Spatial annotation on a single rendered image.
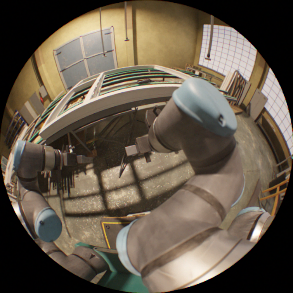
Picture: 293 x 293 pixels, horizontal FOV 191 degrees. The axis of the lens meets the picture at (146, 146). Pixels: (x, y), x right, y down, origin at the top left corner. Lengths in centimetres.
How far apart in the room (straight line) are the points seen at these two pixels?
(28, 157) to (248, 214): 67
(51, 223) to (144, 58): 758
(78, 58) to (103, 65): 191
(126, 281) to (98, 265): 14
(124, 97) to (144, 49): 709
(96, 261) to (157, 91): 92
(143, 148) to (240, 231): 41
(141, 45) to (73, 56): 452
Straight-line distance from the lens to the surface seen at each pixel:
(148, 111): 26
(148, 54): 756
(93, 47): 712
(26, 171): 34
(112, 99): 48
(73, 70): 733
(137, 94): 49
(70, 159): 37
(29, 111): 987
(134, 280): 57
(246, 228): 35
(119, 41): 723
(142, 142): 25
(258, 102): 710
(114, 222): 87
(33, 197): 30
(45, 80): 807
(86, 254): 55
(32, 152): 33
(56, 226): 27
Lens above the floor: 110
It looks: 58 degrees down
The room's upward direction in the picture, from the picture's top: 1 degrees counter-clockwise
